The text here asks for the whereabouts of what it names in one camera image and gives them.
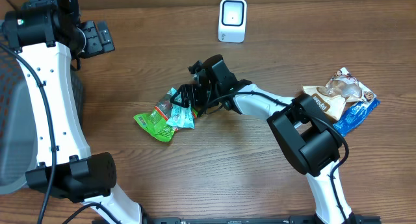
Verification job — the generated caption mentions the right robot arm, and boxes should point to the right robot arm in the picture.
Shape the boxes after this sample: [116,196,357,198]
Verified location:
[170,55,356,223]

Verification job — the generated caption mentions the white barcode scanner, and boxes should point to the white barcode scanner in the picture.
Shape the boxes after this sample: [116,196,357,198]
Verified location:
[218,0,247,44]

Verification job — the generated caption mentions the beige brown snack packet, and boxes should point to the beige brown snack packet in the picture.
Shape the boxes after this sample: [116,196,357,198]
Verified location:
[302,67,377,121]

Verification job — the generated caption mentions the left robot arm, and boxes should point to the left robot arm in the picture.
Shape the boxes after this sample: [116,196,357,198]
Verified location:
[3,0,147,223]

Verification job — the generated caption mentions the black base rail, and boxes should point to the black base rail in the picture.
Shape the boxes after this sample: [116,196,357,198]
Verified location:
[92,216,382,224]

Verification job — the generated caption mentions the grey plastic mesh basket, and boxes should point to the grey plastic mesh basket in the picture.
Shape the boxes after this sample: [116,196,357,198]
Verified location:
[1,42,91,198]

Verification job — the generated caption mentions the green snack packet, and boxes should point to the green snack packet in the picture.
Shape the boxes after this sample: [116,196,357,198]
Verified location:
[133,88,197,142]

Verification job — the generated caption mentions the blue snack bar wrapper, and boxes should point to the blue snack bar wrapper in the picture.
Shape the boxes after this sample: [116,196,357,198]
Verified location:
[333,99,380,136]

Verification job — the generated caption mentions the light teal snack packet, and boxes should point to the light teal snack packet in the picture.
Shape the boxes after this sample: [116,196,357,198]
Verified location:
[167,104,194,129]

